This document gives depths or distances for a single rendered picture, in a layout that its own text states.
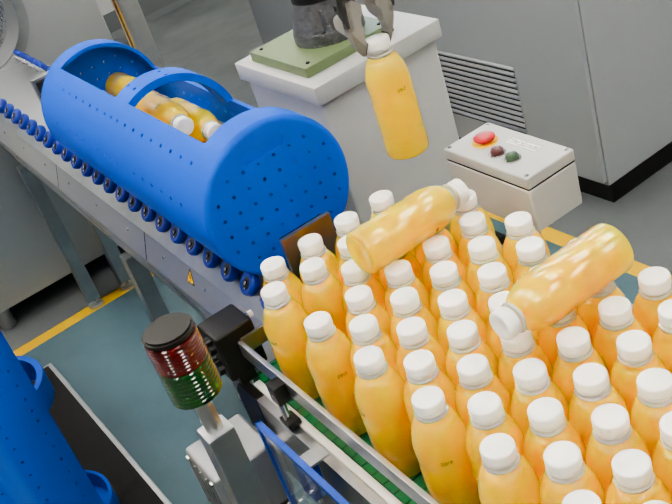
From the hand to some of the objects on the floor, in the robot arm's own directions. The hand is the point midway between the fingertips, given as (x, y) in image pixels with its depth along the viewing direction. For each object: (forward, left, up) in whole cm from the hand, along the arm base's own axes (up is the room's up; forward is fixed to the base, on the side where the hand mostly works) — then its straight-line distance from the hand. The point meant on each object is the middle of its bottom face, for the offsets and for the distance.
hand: (377, 42), depth 148 cm
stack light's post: (+54, +23, -133) cm, 145 cm away
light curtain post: (-29, -159, -134) cm, 210 cm away
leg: (+6, -216, -134) cm, 254 cm away
